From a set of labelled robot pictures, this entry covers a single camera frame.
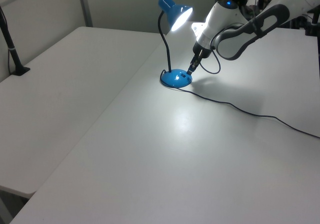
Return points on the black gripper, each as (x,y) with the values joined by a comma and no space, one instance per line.
(203,50)

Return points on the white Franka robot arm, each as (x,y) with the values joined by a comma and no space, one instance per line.
(225,16)

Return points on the black camera stand with base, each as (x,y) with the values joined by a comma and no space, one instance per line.
(12,56)

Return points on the black rectangular box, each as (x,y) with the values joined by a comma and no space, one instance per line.
(250,10)

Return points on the black clamp-mounted camera stand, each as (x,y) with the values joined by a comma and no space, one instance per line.
(312,27)

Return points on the grey partition frame post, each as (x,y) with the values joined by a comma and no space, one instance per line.
(85,6)

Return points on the blue gooseneck desk lamp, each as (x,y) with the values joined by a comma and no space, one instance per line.
(173,80)

